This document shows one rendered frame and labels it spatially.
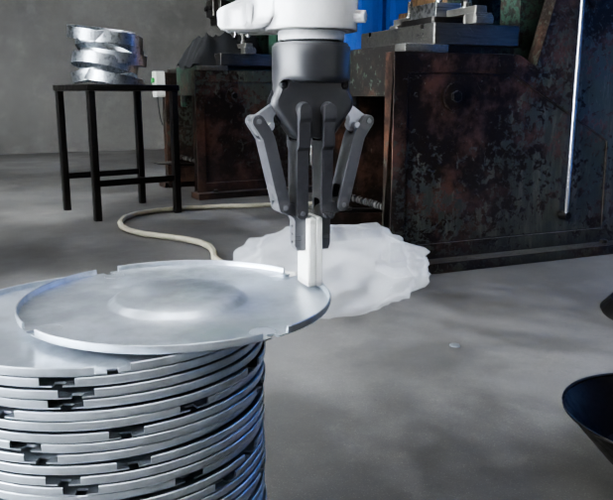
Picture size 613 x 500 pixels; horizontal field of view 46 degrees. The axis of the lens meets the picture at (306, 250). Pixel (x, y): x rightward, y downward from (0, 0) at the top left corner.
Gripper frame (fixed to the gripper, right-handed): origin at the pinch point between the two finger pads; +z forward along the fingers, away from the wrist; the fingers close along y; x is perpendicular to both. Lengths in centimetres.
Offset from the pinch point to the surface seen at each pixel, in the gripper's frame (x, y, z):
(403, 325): 69, 51, 35
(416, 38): 126, 86, -33
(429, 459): 14.3, 24.5, 35.0
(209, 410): -13.0, -14.0, 9.5
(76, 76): 262, 1, -24
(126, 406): -12.8, -20.5, 8.2
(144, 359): -12.4, -18.9, 4.8
